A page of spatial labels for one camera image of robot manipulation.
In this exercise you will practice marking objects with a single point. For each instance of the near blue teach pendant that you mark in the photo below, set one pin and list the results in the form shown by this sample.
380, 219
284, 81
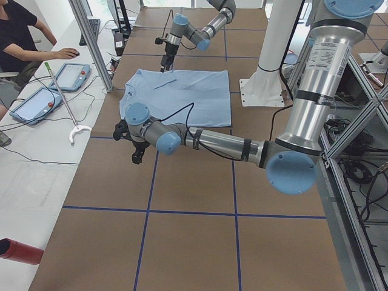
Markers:
37, 106

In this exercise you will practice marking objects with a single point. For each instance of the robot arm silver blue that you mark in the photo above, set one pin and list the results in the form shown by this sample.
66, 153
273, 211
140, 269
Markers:
289, 160
200, 38

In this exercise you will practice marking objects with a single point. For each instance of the blue teach pendant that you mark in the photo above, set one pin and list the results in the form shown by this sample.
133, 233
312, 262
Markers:
71, 76
37, 106

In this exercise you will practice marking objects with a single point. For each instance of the aluminium frame rack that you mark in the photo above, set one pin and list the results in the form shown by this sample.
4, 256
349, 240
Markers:
354, 167

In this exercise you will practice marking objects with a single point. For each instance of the white central pillar with base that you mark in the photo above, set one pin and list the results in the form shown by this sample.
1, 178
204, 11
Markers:
263, 88

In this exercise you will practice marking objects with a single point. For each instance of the reacher grabber stick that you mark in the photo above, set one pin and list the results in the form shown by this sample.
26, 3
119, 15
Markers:
77, 127

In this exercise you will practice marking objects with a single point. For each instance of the light blue t-shirt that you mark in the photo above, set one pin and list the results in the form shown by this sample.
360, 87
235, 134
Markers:
202, 97

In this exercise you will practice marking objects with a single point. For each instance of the seated person in black shirt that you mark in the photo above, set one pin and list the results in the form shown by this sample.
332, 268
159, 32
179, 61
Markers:
18, 50

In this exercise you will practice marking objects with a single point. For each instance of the aluminium frame post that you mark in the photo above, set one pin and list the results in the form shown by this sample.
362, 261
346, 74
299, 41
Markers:
83, 23

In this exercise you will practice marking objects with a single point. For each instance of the red cylindrical bottle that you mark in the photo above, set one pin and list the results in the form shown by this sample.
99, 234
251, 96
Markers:
20, 252

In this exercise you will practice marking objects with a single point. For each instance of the black power adapter with label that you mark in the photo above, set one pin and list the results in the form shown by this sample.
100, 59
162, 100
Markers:
119, 43

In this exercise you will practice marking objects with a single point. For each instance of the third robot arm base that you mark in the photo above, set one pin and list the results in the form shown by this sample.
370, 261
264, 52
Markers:
375, 62

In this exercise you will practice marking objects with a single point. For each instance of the far blue teach pendant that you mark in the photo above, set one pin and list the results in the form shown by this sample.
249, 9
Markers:
71, 76

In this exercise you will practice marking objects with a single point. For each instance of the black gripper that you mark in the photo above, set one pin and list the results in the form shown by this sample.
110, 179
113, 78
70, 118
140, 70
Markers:
140, 147
170, 49

